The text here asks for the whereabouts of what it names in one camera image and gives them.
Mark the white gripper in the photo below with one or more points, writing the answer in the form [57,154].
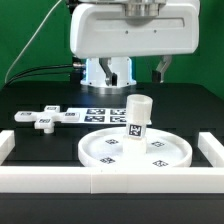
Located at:
[104,30]

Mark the white cross-shaped table base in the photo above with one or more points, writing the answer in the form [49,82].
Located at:
[46,119]

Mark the white fence rail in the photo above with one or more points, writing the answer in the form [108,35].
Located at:
[211,148]
[19,179]
[7,143]

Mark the white front fence rail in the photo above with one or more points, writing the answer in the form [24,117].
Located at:
[19,179]

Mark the white right fence rail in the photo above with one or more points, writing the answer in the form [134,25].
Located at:
[211,148]

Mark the white round table top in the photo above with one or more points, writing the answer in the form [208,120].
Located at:
[111,147]

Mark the white marker sheet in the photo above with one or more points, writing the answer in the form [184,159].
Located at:
[111,116]

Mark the white left fence rail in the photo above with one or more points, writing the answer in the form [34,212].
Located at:
[7,143]

